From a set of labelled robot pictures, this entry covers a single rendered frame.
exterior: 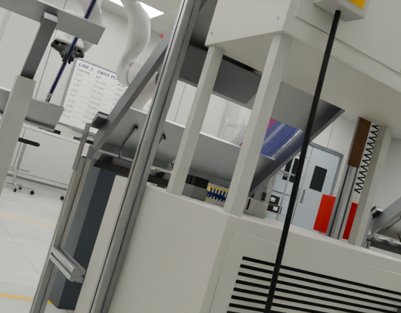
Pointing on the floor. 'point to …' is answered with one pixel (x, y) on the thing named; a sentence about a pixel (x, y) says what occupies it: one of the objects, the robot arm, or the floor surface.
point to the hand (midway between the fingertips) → (67, 56)
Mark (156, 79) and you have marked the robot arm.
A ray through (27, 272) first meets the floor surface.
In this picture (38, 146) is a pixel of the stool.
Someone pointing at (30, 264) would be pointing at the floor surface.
